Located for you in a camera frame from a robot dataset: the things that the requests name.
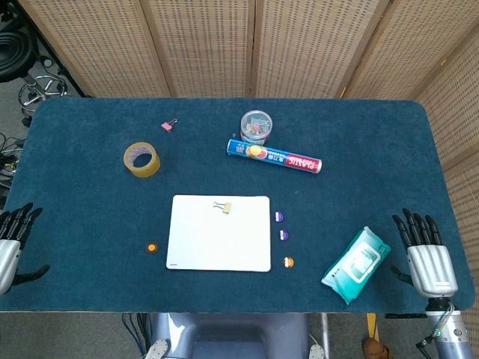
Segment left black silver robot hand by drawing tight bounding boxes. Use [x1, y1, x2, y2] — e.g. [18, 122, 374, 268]
[0, 203, 51, 296]

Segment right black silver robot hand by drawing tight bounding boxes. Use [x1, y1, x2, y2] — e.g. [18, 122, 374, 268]
[391, 208, 460, 299]

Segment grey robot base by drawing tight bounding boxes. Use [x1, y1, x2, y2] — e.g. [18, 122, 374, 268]
[144, 312, 326, 359]

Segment white magnetic board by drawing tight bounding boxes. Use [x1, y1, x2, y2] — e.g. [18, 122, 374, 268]
[165, 194, 272, 273]

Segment green wet wipes pack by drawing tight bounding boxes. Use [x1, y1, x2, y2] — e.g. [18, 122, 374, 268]
[320, 225, 391, 306]

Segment dark blue table mat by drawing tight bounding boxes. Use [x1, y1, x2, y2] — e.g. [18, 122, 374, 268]
[0, 96, 477, 314]

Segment brown shoe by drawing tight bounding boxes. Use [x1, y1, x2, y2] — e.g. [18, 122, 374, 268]
[361, 336, 392, 359]

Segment yellow packing tape roll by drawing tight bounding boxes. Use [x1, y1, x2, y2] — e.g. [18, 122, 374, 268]
[123, 141, 162, 180]

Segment chrome stool base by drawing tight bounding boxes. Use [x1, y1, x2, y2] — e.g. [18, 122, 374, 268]
[17, 73, 70, 113]

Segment plastic wrap box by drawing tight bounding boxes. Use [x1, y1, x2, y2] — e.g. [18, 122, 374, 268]
[225, 138, 323, 175]

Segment clear jar of clips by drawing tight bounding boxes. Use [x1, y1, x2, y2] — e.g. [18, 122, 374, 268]
[239, 109, 274, 146]

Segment wooden woven folding screen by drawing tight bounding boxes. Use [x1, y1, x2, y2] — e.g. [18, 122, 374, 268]
[16, 0, 479, 359]

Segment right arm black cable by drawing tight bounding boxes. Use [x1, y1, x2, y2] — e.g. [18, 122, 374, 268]
[415, 302, 457, 349]

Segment yellow strap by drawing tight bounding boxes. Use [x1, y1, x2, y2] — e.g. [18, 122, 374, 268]
[366, 313, 381, 343]

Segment black floor cables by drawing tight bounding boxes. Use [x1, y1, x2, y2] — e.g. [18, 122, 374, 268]
[0, 134, 24, 180]

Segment black cables under table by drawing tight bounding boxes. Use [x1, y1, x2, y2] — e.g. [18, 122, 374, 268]
[121, 313, 153, 359]

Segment black coiled hose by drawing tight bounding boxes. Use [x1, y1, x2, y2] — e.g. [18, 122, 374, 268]
[0, 29, 38, 82]

